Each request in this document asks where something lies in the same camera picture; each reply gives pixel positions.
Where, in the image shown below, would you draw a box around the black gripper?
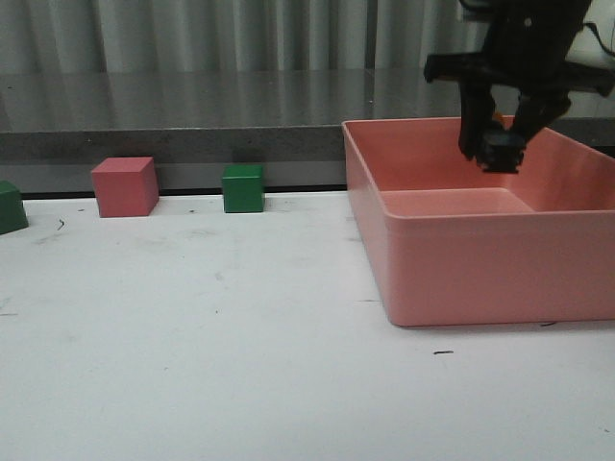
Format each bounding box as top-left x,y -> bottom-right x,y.
424,1 -> 614,161

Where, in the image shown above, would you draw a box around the yellow push button switch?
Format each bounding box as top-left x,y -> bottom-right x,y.
477,112 -> 526,174

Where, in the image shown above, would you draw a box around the pink plastic bin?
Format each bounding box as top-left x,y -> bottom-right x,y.
342,117 -> 614,327

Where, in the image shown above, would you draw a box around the right green cube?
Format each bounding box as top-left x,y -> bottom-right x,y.
222,164 -> 264,213

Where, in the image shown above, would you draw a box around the green cube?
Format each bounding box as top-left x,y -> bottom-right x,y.
0,181 -> 29,234
222,164 -> 264,213

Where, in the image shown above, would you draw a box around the far pink cube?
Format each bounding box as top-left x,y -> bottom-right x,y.
91,157 -> 159,218

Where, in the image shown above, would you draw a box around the grey stone counter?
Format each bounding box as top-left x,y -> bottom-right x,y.
0,64 -> 615,201

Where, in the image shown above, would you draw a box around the grey pleated curtain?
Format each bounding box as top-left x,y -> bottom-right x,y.
1,1 -> 486,75

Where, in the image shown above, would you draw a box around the left green cube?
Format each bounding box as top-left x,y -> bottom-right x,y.
0,181 -> 29,234

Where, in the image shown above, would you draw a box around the black cable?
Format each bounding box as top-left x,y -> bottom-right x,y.
580,21 -> 615,57

